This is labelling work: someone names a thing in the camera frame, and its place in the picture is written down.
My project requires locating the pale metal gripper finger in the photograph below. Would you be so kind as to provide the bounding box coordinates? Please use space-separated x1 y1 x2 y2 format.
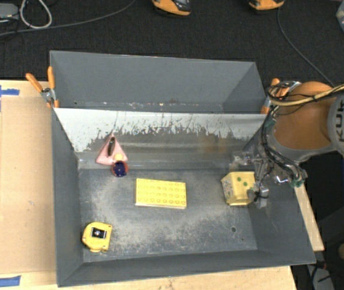
247 185 270 210
233 150 262 168

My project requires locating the yellow box with green dots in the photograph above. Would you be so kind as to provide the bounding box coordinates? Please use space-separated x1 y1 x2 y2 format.
220 171 257 207

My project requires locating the yellow studded flat block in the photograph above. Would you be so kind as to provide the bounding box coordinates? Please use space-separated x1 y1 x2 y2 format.
133 178 188 210

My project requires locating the grey metal bin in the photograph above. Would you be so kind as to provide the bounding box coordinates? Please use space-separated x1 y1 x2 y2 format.
48 50 317 288

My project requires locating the dark blue round toy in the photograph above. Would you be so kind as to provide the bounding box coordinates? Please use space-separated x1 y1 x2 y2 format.
110 160 130 178

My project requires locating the pink triangular toy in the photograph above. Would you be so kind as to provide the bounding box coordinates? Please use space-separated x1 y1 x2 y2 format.
95 132 129 166

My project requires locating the yellow tape measure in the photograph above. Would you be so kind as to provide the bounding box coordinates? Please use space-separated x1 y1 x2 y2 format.
81 221 113 253

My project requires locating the brown cardboard board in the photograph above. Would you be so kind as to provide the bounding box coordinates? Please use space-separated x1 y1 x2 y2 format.
0 95 58 275

